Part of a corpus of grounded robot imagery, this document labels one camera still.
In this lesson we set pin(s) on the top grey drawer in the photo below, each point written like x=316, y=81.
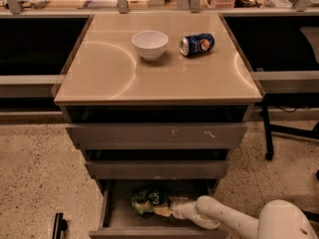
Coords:
x=156, y=135

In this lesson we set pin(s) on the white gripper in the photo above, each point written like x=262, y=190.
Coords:
x=179, y=208

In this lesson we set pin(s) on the grey drawer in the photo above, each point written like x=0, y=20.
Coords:
x=156, y=135
x=163, y=169
x=119, y=220

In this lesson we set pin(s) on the black object on floor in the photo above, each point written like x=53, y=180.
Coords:
x=60, y=226

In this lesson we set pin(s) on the blue pepsi can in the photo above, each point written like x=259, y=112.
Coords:
x=196, y=44

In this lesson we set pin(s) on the middle grey drawer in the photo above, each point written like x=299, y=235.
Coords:
x=163, y=169

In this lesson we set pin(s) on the white bowl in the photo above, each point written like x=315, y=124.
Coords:
x=150, y=45

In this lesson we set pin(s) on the grey drawer cabinet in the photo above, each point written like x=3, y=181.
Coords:
x=107, y=81

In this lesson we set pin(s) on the black table leg with caster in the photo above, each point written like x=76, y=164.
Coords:
x=267, y=129

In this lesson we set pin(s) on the green rice chip bag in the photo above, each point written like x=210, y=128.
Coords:
x=149, y=200

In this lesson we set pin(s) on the bottom grey drawer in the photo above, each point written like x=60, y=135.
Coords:
x=119, y=220

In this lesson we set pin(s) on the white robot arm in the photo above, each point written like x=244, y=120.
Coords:
x=278, y=219

